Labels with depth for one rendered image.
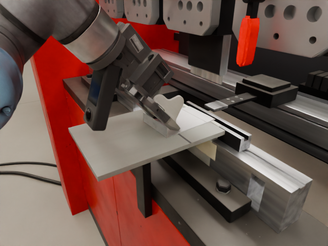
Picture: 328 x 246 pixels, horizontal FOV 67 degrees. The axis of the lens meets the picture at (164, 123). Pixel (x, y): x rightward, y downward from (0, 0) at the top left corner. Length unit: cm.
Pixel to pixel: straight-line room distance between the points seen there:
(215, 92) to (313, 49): 56
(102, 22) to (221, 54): 23
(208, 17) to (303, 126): 38
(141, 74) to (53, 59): 91
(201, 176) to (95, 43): 33
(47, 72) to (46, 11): 96
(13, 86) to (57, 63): 108
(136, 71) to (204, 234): 30
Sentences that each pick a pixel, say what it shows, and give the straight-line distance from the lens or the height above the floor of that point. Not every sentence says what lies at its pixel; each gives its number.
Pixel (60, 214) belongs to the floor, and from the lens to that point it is 179.
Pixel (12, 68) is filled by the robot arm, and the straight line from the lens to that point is 23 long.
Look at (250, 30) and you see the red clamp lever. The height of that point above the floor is 120.
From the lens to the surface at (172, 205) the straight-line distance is 51.
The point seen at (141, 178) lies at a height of 89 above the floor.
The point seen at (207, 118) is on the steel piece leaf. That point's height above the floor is 100.
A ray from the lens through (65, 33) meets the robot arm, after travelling 35.
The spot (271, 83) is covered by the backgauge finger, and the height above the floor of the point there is 103.
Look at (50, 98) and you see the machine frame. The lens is 132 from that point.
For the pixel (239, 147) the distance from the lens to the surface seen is 50.
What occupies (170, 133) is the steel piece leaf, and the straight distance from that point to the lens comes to 48.
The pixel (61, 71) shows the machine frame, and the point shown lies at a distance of 130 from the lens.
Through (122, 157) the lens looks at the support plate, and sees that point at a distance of 42.
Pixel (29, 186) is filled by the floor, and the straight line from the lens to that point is 209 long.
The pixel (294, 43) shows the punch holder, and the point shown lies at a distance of 36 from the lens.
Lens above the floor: 124
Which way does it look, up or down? 28 degrees down
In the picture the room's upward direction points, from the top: straight up
